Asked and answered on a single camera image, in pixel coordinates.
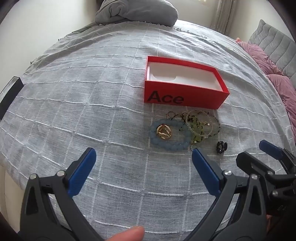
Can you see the folded grey blanket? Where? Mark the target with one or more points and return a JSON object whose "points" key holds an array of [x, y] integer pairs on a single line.
{"points": [[136, 11]]}

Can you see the pink pillow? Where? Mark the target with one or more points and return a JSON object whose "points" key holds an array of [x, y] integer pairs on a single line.
{"points": [[284, 90], [259, 55]]}

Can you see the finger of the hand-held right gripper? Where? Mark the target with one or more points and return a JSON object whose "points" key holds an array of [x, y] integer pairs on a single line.
{"points": [[252, 162], [269, 146]]}

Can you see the black box with clear lid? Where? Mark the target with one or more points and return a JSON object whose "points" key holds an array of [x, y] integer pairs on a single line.
{"points": [[10, 97]]}

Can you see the beige curtain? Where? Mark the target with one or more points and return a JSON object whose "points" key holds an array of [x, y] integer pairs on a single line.
{"points": [[223, 16]]}

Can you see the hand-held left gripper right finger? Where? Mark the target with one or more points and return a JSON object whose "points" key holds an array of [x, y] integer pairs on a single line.
{"points": [[205, 171]]}

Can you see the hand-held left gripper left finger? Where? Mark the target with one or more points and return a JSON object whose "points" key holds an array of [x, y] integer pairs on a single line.
{"points": [[82, 171]]}

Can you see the black hair clip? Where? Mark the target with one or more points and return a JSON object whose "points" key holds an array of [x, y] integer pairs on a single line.
{"points": [[222, 146]]}

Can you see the red cardboard box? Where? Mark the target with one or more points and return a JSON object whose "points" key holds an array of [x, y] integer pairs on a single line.
{"points": [[185, 78]]}

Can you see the grey padded headboard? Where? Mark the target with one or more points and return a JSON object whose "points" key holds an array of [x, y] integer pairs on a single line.
{"points": [[272, 39]]}

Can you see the grey checked bedspread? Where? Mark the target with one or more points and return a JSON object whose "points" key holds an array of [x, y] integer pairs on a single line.
{"points": [[92, 104]]}

